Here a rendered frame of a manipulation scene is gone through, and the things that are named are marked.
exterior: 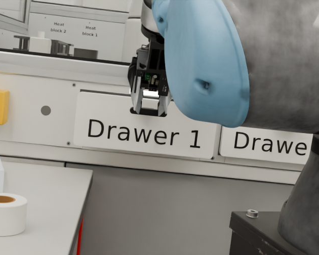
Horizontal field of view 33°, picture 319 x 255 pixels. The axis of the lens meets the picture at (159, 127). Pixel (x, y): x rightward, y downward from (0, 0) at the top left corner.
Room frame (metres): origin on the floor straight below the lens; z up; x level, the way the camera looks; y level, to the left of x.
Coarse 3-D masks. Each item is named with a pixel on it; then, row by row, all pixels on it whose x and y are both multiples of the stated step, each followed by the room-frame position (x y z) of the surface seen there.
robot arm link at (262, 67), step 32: (192, 0) 0.43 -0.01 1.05; (224, 0) 0.43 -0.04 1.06; (256, 0) 0.44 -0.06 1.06; (288, 0) 0.44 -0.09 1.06; (192, 32) 0.43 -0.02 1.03; (224, 32) 0.42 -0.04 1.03; (256, 32) 0.43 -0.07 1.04; (288, 32) 0.43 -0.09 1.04; (192, 64) 0.43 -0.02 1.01; (224, 64) 0.42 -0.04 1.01; (256, 64) 0.42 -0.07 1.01; (288, 64) 0.43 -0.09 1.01; (192, 96) 0.44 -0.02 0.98; (224, 96) 0.43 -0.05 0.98; (256, 96) 0.43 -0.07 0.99; (288, 96) 0.43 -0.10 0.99; (256, 128) 0.48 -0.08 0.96; (288, 128) 0.47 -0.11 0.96
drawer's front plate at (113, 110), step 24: (96, 96) 1.11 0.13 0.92; (120, 96) 1.11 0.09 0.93; (120, 120) 1.11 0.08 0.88; (144, 120) 1.11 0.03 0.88; (168, 120) 1.12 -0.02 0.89; (192, 120) 1.12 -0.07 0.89; (96, 144) 1.11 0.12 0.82; (120, 144) 1.11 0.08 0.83; (144, 144) 1.11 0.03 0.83; (168, 144) 1.12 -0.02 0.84; (192, 144) 1.12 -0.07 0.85
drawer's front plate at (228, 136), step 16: (224, 128) 1.18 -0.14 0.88; (240, 128) 1.18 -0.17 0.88; (224, 144) 1.18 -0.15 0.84; (240, 144) 1.18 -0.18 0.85; (256, 144) 1.19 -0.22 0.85; (272, 144) 1.19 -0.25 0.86; (288, 144) 1.19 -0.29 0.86; (272, 160) 1.19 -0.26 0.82; (288, 160) 1.19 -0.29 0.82; (304, 160) 1.20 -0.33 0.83
